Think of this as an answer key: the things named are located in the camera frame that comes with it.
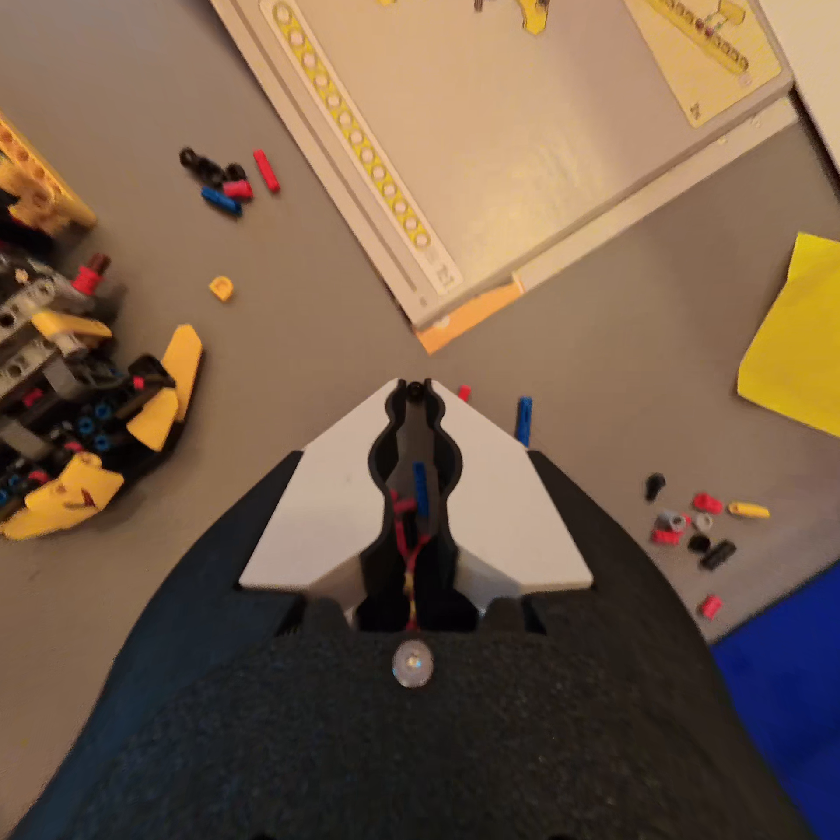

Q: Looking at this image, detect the open instruction booklet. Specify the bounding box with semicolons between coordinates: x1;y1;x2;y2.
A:
210;0;798;355

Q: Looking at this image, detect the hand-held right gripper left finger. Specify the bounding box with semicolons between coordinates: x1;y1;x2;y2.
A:
239;377;417;632

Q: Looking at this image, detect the yellow sticky note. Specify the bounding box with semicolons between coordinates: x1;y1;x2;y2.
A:
737;231;840;437

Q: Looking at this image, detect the small group of brick pins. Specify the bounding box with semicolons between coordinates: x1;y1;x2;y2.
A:
643;472;772;621

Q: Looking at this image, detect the grey desk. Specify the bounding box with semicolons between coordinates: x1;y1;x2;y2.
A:
0;0;840;815

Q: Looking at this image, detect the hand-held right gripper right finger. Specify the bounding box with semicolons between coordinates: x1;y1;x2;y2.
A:
420;377;595;632

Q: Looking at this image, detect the blue plastic bin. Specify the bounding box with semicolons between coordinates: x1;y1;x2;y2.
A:
710;561;840;840

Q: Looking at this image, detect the large pile of brick pins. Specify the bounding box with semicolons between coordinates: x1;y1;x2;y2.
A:
178;147;534;631

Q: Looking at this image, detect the yellow brick car model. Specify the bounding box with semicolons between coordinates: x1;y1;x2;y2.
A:
0;115;204;542

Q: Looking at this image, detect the white stand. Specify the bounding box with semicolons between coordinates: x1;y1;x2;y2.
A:
755;0;840;165

